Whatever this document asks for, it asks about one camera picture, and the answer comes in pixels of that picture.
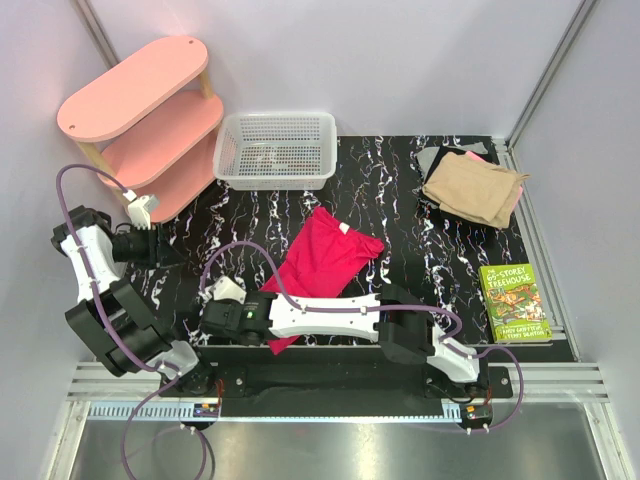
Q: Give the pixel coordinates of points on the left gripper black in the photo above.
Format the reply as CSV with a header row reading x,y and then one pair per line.
x,y
158,248

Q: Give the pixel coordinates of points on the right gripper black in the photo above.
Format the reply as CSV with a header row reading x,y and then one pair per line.
x,y
208,320

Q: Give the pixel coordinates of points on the red t shirt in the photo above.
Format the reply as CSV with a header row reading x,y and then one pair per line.
x,y
326,256

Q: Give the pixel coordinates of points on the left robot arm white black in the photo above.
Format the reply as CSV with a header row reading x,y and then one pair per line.
x,y
112,315

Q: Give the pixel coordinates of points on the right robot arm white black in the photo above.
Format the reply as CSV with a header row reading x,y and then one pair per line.
x,y
407,331

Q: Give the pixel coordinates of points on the pink three-tier shelf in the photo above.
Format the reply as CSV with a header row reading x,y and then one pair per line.
x,y
151,122

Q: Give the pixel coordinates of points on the white perforated plastic basket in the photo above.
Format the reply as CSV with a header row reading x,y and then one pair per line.
x,y
276,151

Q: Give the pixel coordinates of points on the grey folded cloth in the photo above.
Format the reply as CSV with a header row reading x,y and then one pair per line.
x,y
428,158

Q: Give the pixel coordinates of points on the folded beige t shirt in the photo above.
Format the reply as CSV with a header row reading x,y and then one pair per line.
x,y
464,188

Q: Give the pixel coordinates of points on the green treehouse book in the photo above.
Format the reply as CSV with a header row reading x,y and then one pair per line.
x,y
514,305

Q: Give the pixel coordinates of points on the pink folded cloth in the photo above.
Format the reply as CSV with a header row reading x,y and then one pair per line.
x,y
495,168

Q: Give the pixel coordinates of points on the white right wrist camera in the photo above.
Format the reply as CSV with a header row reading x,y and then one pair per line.
x,y
224,289

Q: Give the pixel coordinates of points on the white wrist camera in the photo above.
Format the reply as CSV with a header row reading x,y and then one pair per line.
x,y
140,208
224,289

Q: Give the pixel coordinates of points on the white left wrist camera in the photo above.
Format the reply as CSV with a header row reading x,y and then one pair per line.
x,y
140,208

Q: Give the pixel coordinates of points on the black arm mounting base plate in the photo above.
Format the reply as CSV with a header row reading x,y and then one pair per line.
x,y
245,370

